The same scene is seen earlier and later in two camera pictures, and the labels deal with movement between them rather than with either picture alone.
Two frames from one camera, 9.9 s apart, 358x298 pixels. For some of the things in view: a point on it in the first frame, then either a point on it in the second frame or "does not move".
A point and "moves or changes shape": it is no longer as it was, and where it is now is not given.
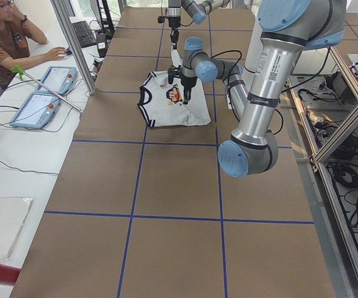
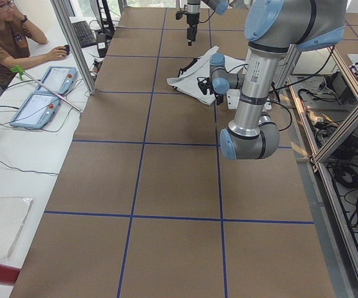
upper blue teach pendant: (58, 79) does not move
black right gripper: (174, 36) -> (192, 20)
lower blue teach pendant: (36, 110) does not move
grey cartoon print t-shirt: (162, 103) moves or changes shape
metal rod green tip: (18, 70) does not move
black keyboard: (84, 34) does not move
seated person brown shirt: (4, 45) does not move
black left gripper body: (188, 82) -> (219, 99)
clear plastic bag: (1, 218) does not move
